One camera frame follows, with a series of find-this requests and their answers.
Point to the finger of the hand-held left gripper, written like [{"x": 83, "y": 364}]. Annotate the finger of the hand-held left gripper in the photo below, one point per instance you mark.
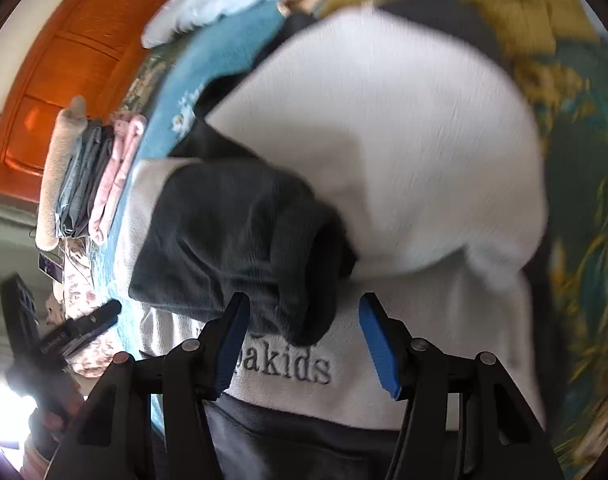
[
  {"x": 86, "y": 339},
  {"x": 96, "y": 316}
]

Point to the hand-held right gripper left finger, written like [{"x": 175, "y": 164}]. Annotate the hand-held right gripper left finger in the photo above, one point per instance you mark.
[{"x": 233, "y": 345}]

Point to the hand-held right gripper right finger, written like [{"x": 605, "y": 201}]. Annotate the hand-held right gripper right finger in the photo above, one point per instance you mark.
[{"x": 379, "y": 347}]

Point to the white and dark grey sweatshirt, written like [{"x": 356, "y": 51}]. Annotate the white and dark grey sweatshirt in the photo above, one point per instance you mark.
[{"x": 384, "y": 135}]

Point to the person's left hand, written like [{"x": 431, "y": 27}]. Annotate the person's left hand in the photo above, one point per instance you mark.
[{"x": 53, "y": 422}]

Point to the pink floral cloth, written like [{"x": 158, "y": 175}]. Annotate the pink floral cloth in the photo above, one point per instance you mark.
[{"x": 81, "y": 285}]

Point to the smartphone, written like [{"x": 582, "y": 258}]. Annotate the smartphone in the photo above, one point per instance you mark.
[{"x": 51, "y": 266}]

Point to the folded blue jeans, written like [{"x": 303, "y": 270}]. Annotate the folded blue jeans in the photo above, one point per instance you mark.
[{"x": 76, "y": 185}]

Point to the folded dark grey garment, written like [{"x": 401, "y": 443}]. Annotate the folded dark grey garment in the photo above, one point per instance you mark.
[{"x": 96, "y": 180}]

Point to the folded pink garment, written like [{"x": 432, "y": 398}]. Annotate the folded pink garment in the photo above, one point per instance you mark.
[{"x": 116, "y": 170}]

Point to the folded beige fleece garment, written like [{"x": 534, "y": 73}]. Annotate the folded beige fleece garment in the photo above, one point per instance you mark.
[{"x": 58, "y": 160}]

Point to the orange wooden wardrobe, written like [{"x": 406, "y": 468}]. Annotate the orange wooden wardrobe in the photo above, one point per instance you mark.
[{"x": 83, "y": 60}]

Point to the blue floral garment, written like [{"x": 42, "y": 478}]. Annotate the blue floral garment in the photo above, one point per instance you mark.
[{"x": 218, "y": 60}]

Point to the light blue garment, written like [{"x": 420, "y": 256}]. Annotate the light blue garment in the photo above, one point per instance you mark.
[{"x": 203, "y": 5}]

